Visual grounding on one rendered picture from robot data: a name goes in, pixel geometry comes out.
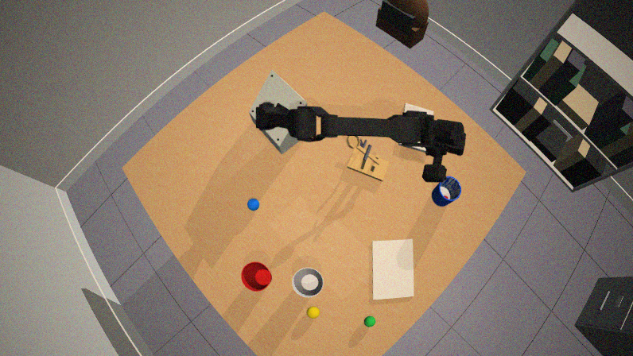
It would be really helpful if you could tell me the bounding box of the green ball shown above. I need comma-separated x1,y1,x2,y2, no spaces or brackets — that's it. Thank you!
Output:
364,316,375,327

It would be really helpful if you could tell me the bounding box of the cream flat rectangular panel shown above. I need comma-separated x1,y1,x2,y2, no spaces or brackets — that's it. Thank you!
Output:
398,103,434,153

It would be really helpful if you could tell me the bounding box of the grey cone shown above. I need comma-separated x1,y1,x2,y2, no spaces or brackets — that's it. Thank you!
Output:
292,267,324,298

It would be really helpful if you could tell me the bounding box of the yellow ball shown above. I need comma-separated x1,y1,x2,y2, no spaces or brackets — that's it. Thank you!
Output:
306,307,320,319

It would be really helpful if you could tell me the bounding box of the cream flat rectangular sheet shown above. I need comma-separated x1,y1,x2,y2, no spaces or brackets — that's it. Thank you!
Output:
372,239,414,300

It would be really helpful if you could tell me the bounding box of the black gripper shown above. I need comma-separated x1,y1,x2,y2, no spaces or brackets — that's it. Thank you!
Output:
421,141,447,183

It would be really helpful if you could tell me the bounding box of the blue ball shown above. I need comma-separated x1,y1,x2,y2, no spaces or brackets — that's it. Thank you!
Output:
247,198,259,211

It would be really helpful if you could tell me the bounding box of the blue cup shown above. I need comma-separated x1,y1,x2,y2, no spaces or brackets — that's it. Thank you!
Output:
431,176,461,207

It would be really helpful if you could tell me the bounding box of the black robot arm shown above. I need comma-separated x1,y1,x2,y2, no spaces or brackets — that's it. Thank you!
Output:
255,103,466,156

